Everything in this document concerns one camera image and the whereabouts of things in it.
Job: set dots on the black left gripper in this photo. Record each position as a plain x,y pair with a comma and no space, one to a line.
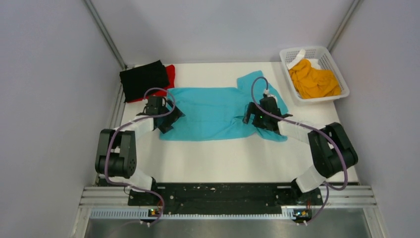
166,127

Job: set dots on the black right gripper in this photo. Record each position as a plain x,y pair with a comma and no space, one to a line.
257,123

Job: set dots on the cyan t-shirt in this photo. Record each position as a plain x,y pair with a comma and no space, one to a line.
217,113

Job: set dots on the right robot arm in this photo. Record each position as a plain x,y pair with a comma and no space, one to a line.
331,148

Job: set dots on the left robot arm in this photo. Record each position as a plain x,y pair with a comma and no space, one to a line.
117,157

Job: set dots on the folded black t-shirt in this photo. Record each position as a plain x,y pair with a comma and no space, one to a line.
138,80

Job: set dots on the folded red t-shirt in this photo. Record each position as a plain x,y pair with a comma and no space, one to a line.
171,75

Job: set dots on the white plastic basket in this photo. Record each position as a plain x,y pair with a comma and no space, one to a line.
325,61

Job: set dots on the orange t-shirt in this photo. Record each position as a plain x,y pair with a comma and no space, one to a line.
312,83

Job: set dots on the white cloth in basket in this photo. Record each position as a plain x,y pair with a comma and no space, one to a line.
301,55

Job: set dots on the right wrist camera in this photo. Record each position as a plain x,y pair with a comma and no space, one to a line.
267,93

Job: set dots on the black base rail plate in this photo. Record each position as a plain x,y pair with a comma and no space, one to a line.
225,198

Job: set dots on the white cable duct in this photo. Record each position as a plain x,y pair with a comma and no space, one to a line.
146,214

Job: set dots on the left aluminium frame post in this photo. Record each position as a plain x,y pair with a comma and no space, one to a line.
104,32

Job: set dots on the aluminium frame post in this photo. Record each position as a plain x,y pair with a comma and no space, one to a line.
354,6
104,32

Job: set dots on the right aluminium frame post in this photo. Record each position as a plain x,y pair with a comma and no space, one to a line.
354,6

